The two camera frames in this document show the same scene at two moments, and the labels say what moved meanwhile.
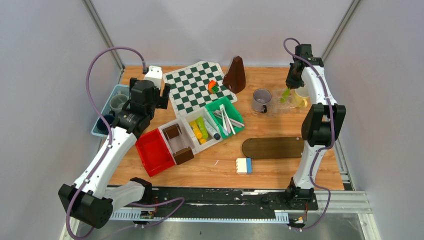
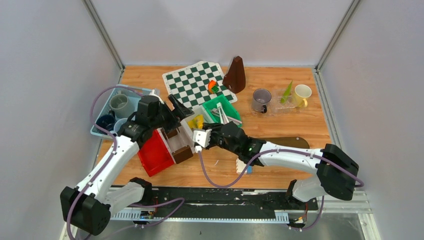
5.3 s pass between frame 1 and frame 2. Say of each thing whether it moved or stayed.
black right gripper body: moved
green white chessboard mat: stayed
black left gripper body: moved
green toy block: stayed
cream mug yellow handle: stayed
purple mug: stayed
